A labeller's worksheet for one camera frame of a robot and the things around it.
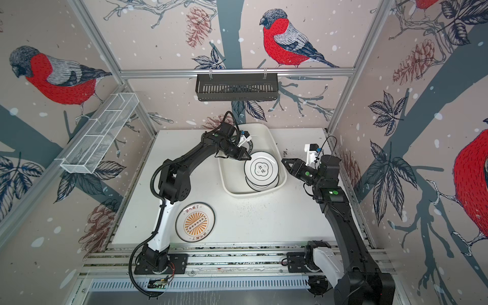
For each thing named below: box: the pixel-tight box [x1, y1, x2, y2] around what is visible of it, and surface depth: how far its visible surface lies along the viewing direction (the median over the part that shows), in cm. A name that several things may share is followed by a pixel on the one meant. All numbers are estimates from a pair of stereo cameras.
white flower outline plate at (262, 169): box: [244, 151, 279, 187], surface depth 97 cm
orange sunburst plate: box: [175, 201, 216, 243], surface depth 86 cm
